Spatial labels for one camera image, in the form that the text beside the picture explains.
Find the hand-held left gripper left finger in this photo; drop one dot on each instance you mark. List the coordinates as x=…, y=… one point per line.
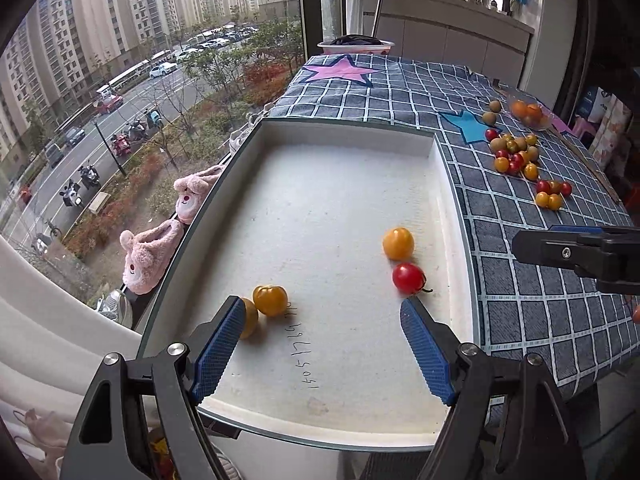
x=220, y=347

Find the clear glass bowl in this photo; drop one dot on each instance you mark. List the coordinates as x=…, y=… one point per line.
x=529, y=110

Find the blue checked tablecloth with stars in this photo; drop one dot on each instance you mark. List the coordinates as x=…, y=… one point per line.
x=525, y=285

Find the white cabinet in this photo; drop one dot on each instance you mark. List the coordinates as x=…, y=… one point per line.
x=450, y=35

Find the pile of cherry tomatoes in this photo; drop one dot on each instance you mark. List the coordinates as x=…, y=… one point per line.
x=515, y=160

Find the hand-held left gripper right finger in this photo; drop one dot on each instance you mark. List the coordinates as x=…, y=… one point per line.
x=425, y=355

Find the white printed bag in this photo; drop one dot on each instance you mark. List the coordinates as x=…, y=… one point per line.
x=600, y=102

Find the white foam tray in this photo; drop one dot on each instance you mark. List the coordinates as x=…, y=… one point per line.
x=325, y=200

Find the dark window frame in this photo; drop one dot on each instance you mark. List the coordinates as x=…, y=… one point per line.
x=310, y=5

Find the small orange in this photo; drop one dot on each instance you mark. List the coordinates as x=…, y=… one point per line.
x=519, y=108
x=534, y=113

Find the white shoe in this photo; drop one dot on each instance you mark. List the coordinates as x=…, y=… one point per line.
x=241, y=134

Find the yellow cherry tomato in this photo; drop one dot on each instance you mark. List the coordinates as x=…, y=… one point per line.
x=398, y=243
x=270, y=300
x=250, y=318

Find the white sneaker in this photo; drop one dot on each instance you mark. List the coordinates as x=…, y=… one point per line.
x=116, y=306

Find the small brown-green fruit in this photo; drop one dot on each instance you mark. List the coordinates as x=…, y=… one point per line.
x=489, y=118
x=497, y=144
x=521, y=143
x=495, y=106
x=533, y=153

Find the pink plastic stool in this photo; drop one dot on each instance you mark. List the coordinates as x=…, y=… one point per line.
x=582, y=127

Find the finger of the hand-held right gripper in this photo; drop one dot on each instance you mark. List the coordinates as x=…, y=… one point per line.
x=575, y=229
x=545, y=249

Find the pink plastic basin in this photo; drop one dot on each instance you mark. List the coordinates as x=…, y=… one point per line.
x=356, y=46

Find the person's right hand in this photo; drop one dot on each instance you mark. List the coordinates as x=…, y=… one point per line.
x=637, y=313

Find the pink plush slipper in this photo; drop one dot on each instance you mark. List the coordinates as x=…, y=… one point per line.
x=196, y=195
x=147, y=260

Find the red cherry tomato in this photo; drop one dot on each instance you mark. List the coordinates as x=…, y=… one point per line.
x=407, y=278

